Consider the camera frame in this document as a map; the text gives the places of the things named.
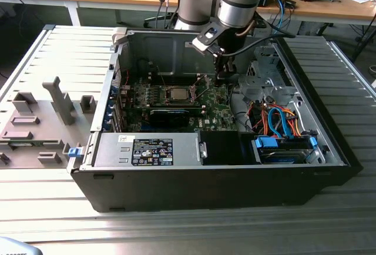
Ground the metal socket cover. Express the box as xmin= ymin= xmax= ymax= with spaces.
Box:
xmin=190 ymin=74 xmax=214 ymax=105

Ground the silver green CPU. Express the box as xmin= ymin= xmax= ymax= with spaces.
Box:
xmin=169 ymin=88 xmax=192 ymax=100

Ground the CPU socket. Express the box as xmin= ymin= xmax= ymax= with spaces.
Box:
xmin=163 ymin=85 xmax=198 ymax=106

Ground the silver metal drive cage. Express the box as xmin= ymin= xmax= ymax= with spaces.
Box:
xmin=237 ymin=45 xmax=298 ymax=105

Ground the green motherboard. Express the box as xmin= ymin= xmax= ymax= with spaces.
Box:
xmin=117 ymin=74 xmax=239 ymax=134

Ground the black graphics card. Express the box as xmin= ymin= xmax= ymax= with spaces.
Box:
xmin=149 ymin=107 xmax=191 ymax=129

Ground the black plastic shroud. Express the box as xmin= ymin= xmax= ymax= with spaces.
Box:
xmin=202 ymin=130 xmax=255 ymax=166

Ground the hard disk in blue carrier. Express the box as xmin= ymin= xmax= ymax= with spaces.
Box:
xmin=251 ymin=135 xmax=321 ymax=165

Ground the black PC case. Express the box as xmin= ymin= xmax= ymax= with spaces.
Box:
xmin=70 ymin=27 xmax=364 ymax=213

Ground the silver power supply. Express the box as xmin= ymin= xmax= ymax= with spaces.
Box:
xmin=93 ymin=132 xmax=208 ymax=167

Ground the gray parts rack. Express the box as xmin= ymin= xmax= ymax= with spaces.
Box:
xmin=0 ymin=75 xmax=98 ymax=170

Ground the gray rounded object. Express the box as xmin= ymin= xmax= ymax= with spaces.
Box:
xmin=0 ymin=235 xmax=41 ymax=255

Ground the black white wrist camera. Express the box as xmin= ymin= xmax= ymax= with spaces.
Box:
xmin=192 ymin=21 xmax=227 ymax=59

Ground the black camera cable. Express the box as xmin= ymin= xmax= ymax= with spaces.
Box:
xmin=220 ymin=33 xmax=297 ymax=58

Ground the wire locking lever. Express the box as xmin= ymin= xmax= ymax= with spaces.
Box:
xmin=157 ymin=66 xmax=167 ymax=89

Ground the blue flat cable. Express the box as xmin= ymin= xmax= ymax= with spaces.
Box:
xmin=267 ymin=106 xmax=284 ymax=139
xmin=278 ymin=106 xmax=297 ymax=139

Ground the blue hanging cable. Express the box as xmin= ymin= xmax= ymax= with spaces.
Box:
xmin=274 ymin=0 xmax=291 ymax=34

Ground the orange red wire bundle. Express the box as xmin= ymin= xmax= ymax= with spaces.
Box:
xmin=248 ymin=103 xmax=305 ymax=138

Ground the thin red wire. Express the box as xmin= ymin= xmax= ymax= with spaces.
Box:
xmin=120 ymin=71 xmax=132 ymax=88

